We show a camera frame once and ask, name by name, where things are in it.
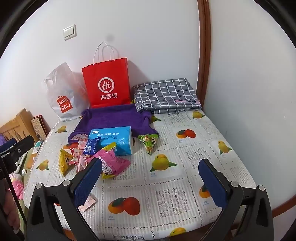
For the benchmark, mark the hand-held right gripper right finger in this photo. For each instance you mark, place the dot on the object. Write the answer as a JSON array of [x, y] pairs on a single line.
[[214, 185]]

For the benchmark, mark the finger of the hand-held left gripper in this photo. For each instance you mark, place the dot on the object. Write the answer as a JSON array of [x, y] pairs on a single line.
[[22, 147]]

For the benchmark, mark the grey checked folded cloth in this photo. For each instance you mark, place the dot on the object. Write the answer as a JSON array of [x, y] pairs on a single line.
[[166, 95]]

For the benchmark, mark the blue snack packet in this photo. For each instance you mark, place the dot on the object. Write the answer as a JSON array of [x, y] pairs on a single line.
[[92, 146]]

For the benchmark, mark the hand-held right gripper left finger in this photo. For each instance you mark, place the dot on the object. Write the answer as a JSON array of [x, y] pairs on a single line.
[[86, 183]]

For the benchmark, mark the yellow green packet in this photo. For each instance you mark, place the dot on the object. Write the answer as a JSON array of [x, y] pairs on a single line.
[[133, 101]]

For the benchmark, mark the wooden furniture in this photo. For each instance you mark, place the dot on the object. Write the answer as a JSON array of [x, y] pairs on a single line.
[[16, 126]]

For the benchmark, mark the purple towel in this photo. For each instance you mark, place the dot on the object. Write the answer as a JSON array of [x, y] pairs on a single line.
[[111, 118]]

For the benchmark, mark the green triangular snack packet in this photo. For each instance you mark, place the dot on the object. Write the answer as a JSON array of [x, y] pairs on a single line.
[[149, 142]]

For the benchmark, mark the blue tissue box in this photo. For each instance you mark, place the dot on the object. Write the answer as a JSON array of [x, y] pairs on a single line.
[[113, 139]]

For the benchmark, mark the red paper bag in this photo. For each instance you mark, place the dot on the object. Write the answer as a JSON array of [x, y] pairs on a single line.
[[106, 83]]

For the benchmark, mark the red snack packet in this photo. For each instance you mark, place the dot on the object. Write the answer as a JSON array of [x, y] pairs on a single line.
[[73, 161]]

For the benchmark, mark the fruit print tablecloth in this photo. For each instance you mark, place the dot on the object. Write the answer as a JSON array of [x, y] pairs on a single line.
[[161, 185]]

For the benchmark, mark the pink yellow-edged snack packet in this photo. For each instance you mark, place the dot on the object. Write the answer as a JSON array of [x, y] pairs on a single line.
[[107, 149], [116, 165]]

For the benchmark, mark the white plastic bag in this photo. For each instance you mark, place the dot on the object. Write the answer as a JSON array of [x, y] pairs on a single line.
[[62, 97]]

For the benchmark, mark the white light switch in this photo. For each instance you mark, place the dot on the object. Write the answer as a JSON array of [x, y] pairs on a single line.
[[69, 32]]

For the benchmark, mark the brown wooden door frame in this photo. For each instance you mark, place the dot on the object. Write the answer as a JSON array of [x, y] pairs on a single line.
[[204, 46]]

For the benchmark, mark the yellow triangular snack packet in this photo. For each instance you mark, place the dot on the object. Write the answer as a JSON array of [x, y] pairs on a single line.
[[63, 163]]

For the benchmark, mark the wooden baseboard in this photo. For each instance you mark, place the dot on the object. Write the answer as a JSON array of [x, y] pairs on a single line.
[[281, 207]]

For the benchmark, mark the brown cardboard box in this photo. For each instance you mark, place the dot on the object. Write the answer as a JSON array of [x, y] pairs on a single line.
[[39, 126]]

